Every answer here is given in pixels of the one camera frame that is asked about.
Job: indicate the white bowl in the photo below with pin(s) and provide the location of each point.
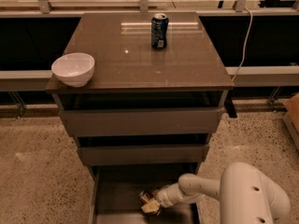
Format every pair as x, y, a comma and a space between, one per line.
74, 69

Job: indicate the grey middle drawer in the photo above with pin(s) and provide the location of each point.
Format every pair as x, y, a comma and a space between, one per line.
100, 156

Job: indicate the crushed orange can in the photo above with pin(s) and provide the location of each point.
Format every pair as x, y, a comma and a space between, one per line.
145, 197

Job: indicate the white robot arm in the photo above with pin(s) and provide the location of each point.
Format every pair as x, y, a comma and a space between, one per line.
246, 195

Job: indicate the dark blue soda can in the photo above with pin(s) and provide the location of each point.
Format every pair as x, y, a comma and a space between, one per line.
159, 25

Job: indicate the metal railing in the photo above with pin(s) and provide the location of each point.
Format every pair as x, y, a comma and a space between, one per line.
143, 2

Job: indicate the grey drawer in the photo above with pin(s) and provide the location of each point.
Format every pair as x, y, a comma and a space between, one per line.
100, 156
116, 195
86, 123

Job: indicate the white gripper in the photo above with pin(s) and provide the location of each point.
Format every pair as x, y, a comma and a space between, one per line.
163, 196

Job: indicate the grey bottom drawer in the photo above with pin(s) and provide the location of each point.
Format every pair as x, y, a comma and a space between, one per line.
116, 195

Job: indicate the brown drawer cabinet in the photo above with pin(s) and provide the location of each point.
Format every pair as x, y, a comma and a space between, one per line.
129, 74

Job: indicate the grey top drawer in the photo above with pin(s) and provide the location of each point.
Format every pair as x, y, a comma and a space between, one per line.
86, 123

